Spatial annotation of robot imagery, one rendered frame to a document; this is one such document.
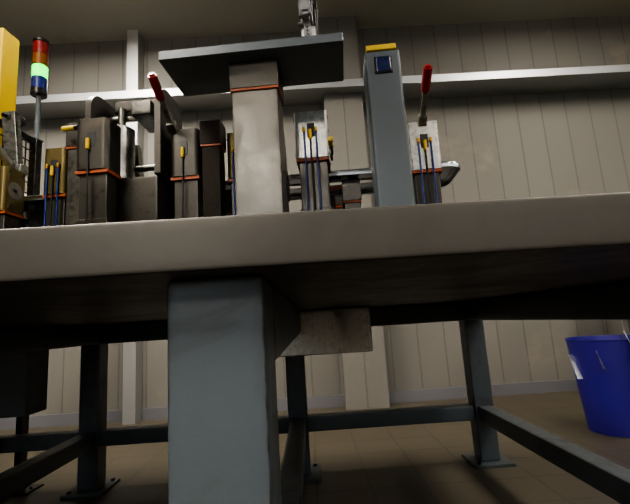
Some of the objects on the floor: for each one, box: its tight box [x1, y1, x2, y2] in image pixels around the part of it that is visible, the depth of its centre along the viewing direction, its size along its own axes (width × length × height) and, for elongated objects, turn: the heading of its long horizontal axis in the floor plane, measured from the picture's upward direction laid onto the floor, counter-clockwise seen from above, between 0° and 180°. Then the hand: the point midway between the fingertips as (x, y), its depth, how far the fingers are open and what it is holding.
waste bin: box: [564, 332, 630, 438], centre depth 204 cm, size 41×38×48 cm
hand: (310, 47), depth 89 cm, fingers closed
